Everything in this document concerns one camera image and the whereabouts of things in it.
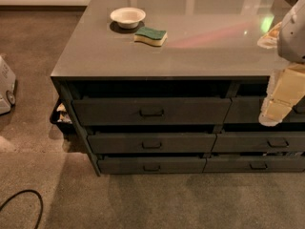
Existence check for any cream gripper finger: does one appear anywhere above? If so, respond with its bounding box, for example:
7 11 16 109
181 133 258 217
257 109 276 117
258 63 305 127

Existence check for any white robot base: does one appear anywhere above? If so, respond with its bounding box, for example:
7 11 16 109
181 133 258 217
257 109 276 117
0 55 16 115

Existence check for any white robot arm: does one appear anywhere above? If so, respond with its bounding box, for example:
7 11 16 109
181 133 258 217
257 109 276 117
257 0 305 127

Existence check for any grey drawer cabinet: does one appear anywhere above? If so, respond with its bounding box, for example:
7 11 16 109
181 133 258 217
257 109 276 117
51 0 305 174

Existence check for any green yellow sponge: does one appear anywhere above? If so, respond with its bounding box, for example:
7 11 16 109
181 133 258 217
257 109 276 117
133 27 168 47

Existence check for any white paper bowl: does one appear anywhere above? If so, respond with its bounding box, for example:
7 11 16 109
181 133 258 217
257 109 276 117
111 8 146 30

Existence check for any black bin with trash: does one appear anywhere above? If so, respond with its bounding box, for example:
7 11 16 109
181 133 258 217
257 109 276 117
50 99 75 135

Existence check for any black floor cable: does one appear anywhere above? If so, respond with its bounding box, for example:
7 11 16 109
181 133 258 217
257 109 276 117
0 189 44 229

